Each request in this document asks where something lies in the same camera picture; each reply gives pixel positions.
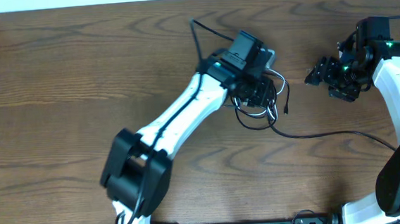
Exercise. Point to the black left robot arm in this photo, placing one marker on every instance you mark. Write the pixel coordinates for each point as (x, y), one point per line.
(137, 172)

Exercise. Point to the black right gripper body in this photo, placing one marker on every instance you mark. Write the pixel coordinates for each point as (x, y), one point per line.
(334, 78)

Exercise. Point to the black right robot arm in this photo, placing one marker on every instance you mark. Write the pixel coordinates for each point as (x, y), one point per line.
(368, 58)

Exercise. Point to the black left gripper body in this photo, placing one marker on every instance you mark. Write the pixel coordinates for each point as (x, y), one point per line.
(258, 91)

